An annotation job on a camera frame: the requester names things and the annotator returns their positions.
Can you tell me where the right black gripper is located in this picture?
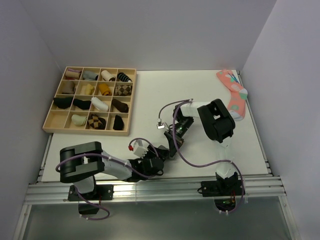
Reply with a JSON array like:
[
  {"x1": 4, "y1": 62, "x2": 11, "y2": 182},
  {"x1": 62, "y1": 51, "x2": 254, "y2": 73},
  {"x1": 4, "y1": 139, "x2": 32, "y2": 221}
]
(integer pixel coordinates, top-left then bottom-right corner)
[{"x1": 164, "y1": 116, "x2": 194, "y2": 157}]

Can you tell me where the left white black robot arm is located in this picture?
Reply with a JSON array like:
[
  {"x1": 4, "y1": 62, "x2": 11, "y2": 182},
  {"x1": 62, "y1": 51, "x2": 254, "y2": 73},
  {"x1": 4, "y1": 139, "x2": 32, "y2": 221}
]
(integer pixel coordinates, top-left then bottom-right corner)
[{"x1": 55, "y1": 138, "x2": 171, "y2": 201}]

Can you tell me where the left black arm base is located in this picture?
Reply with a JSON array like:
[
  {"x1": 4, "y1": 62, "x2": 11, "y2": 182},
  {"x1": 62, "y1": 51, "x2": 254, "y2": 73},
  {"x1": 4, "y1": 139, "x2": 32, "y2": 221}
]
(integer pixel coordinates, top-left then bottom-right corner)
[{"x1": 67, "y1": 184, "x2": 114, "y2": 216}]

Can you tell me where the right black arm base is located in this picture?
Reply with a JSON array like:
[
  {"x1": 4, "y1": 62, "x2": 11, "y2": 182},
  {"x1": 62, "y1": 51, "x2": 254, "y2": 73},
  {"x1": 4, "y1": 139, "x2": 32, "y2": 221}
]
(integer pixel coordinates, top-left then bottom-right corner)
[{"x1": 197, "y1": 178, "x2": 246, "y2": 215}]

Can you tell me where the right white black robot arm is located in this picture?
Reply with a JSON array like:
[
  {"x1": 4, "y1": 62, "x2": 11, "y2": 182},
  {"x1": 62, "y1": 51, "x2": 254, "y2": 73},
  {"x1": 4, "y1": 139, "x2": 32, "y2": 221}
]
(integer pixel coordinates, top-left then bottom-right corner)
[{"x1": 157, "y1": 98, "x2": 245, "y2": 195}]

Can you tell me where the black rolled sock bottom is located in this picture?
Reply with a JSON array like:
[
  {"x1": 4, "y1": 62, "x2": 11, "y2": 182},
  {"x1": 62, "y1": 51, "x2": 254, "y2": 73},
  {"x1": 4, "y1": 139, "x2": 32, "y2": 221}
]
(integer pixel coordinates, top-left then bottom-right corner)
[{"x1": 112, "y1": 115, "x2": 125, "y2": 131}]

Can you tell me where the black rolled sock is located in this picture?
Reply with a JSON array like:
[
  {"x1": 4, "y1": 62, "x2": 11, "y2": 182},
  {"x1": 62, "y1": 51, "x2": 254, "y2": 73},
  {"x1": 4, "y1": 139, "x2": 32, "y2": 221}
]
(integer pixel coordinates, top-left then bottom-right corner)
[
  {"x1": 72, "y1": 98, "x2": 91, "y2": 110},
  {"x1": 53, "y1": 97, "x2": 73, "y2": 110},
  {"x1": 112, "y1": 115, "x2": 125, "y2": 131}
]

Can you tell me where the dark brown rolled sock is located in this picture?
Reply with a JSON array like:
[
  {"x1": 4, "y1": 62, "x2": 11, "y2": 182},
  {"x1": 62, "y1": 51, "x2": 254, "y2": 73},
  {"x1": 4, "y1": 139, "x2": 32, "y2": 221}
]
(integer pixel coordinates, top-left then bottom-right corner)
[{"x1": 111, "y1": 98, "x2": 129, "y2": 113}]

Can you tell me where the brown checkered rolled sock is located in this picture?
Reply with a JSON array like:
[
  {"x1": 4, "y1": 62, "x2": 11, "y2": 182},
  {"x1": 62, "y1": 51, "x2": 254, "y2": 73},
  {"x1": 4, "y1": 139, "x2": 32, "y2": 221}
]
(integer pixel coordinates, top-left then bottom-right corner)
[{"x1": 114, "y1": 85, "x2": 133, "y2": 97}]

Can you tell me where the pink patterned sock pair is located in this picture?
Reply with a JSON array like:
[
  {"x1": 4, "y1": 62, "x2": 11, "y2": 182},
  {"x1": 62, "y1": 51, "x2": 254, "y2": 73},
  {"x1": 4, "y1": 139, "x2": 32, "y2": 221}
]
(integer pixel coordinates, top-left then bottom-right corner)
[{"x1": 216, "y1": 69, "x2": 248, "y2": 121}]

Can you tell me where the brown argyle rolled sock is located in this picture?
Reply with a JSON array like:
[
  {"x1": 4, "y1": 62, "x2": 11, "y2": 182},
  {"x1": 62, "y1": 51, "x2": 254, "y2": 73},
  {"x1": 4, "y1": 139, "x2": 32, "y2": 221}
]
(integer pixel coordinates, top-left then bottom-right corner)
[{"x1": 87, "y1": 114, "x2": 107, "y2": 130}]

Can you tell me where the black white striped sock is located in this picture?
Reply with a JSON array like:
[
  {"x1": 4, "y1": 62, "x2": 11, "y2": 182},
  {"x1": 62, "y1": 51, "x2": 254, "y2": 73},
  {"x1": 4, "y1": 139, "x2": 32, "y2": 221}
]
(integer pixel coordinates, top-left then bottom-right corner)
[{"x1": 117, "y1": 72, "x2": 132, "y2": 83}]

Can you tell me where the pale green rolled sock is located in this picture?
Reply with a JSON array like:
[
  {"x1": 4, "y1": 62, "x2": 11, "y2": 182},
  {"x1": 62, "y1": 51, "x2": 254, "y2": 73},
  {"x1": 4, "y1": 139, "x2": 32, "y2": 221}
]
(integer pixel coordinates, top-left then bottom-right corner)
[{"x1": 71, "y1": 114, "x2": 87, "y2": 126}]

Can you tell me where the mustard yellow rolled sock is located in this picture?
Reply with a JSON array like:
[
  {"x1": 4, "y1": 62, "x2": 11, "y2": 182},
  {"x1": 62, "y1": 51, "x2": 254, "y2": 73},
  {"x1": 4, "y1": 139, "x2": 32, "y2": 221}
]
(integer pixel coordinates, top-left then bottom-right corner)
[{"x1": 98, "y1": 83, "x2": 112, "y2": 96}]

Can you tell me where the wooden compartment tray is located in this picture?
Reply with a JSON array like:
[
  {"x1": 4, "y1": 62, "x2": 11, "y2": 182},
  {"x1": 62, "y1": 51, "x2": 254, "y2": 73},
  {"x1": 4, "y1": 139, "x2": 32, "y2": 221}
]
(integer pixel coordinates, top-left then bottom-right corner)
[{"x1": 42, "y1": 66, "x2": 137, "y2": 136}]

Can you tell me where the white brown rolled sock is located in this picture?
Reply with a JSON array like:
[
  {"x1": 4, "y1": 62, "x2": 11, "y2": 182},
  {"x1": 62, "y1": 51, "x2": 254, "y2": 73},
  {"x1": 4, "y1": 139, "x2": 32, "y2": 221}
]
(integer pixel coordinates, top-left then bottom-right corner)
[{"x1": 101, "y1": 70, "x2": 116, "y2": 82}]

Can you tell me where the black rolled sock middle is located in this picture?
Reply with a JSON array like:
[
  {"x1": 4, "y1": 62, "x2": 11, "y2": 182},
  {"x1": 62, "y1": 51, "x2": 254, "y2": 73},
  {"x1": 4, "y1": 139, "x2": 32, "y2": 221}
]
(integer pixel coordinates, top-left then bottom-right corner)
[{"x1": 72, "y1": 98, "x2": 91, "y2": 110}]

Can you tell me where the cream rolled sock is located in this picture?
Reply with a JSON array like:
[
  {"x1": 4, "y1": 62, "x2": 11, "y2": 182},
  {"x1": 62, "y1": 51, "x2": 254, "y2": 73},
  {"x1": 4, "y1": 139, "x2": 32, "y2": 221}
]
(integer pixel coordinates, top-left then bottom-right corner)
[{"x1": 81, "y1": 83, "x2": 95, "y2": 95}]

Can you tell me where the light blue rolled sock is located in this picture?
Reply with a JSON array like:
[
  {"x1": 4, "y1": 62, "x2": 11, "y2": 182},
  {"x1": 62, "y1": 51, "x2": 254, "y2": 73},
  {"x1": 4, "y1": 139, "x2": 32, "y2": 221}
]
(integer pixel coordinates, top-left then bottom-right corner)
[{"x1": 82, "y1": 70, "x2": 99, "y2": 81}]

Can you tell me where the black rolled sock left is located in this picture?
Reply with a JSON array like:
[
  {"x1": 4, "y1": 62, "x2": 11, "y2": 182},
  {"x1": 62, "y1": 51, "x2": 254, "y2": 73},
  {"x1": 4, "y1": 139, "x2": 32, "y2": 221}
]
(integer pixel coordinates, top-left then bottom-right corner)
[{"x1": 53, "y1": 97, "x2": 73, "y2": 110}]

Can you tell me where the taupe rolled sock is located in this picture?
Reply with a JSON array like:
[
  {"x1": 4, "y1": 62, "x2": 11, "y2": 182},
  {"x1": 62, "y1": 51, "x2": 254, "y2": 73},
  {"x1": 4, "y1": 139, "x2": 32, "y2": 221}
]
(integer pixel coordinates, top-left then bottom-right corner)
[{"x1": 61, "y1": 81, "x2": 76, "y2": 95}]

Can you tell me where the beige purple rolled sock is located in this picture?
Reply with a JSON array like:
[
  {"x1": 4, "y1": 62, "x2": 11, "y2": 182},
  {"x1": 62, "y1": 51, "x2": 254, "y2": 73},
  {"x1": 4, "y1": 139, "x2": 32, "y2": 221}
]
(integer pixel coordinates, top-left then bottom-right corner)
[{"x1": 64, "y1": 68, "x2": 82, "y2": 80}]

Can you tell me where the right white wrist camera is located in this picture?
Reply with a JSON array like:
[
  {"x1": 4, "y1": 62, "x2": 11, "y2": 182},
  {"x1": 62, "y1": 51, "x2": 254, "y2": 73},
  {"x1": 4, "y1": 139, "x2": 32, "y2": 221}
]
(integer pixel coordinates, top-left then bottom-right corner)
[{"x1": 156, "y1": 121, "x2": 168, "y2": 130}]

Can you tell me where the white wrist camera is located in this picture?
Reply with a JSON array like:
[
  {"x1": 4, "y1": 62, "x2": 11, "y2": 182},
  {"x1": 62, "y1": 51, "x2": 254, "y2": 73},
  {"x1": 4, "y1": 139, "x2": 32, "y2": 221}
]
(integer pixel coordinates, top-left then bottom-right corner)
[
  {"x1": 156, "y1": 121, "x2": 168, "y2": 130},
  {"x1": 128, "y1": 139, "x2": 148, "y2": 159}
]

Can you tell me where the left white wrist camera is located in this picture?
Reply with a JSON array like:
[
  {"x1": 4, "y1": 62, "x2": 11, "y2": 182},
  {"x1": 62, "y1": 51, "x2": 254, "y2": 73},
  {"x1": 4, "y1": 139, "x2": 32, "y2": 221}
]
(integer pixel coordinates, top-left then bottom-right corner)
[{"x1": 128, "y1": 139, "x2": 148, "y2": 159}]

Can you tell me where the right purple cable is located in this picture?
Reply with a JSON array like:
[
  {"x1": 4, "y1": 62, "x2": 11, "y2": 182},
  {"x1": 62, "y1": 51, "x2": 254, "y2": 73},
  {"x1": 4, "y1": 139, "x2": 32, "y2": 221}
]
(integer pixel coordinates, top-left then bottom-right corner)
[{"x1": 157, "y1": 99, "x2": 247, "y2": 213}]

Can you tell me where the purple cable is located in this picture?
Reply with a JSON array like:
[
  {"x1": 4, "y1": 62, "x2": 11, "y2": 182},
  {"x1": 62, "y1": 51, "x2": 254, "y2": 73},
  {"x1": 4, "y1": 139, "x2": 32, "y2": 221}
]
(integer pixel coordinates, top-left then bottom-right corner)
[
  {"x1": 55, "y1": 137, "x2": 163, "y2": 221},
  {"x1": 157, "y1": 99, "x2": 247, "y2": 213}
]

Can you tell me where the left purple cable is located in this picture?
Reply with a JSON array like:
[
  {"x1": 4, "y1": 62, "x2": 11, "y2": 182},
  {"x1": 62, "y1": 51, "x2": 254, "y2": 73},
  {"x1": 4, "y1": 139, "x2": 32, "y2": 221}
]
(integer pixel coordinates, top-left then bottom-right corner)
[{"x1": 55, "y1": 137, "x2": 163, "y2": 221}]

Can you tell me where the aluminium rail frame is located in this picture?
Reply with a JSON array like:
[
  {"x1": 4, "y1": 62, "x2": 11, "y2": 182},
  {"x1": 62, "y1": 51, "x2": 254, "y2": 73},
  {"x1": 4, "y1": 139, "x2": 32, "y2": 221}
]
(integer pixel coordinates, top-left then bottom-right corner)
[{"x1": 14, "y1": 130, "x2": 301, "y2": 240}]

